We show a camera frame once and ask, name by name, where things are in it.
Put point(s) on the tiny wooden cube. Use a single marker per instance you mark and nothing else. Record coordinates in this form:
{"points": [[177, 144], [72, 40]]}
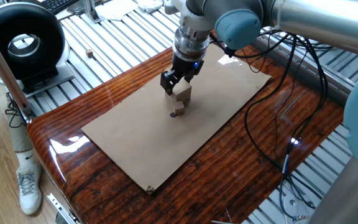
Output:
{"points": [[89, 53]]}

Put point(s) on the small wooden block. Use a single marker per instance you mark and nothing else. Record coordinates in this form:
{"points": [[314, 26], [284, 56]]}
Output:
{"points": [[179, 108]]}

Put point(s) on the aluminium post with bracket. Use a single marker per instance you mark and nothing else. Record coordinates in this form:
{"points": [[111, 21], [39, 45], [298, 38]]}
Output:
{"points": [[90, 11]]}

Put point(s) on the person leg beige trousers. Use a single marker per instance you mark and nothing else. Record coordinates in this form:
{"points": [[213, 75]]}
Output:
{"points": [[19, 137]]}

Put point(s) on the large wooden block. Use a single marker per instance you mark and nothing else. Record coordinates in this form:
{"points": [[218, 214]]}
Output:
{"points": [[183, 91]]}

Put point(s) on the brown slanted bar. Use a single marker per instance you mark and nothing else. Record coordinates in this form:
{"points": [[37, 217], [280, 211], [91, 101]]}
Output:
{"points": [[2, 68]]}

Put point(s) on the white sneaker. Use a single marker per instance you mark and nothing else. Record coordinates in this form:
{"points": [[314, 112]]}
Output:
{"points": [[30, 196]]}

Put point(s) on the glossy dark wooden board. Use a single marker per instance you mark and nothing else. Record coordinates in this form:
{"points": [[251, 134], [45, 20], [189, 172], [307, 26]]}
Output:
{"points": [[228, 177]]}

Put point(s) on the long aluminium profile rail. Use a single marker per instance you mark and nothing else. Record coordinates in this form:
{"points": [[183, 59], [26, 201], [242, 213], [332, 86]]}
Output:
{"points": [[315, 77]]}

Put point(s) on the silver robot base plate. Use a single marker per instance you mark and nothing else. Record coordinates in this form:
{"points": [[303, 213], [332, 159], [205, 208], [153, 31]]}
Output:
{"points": [[294, 209]]}

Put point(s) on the black keyboard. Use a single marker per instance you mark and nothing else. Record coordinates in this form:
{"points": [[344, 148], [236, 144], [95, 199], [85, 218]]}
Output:
{"points": [[57, 4]]}

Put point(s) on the crumpled white cloth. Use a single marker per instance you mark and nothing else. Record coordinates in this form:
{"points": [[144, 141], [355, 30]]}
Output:
{"points": [[149, 4]]}

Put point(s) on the white paper sheet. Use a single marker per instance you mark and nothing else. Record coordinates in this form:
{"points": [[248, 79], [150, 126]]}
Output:
{"points": [[117, 9]]}

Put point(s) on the metal slide rail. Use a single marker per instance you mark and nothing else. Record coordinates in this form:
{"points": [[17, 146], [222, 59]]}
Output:
{"points": [[61, 208]]}

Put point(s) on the brown cardboard sheet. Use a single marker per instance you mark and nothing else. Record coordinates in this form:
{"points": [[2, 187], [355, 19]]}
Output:
{"points": [[154, 149]]}

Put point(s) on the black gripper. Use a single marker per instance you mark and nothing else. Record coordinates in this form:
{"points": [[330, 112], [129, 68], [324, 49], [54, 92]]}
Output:
{"points": [[186, 70]]}

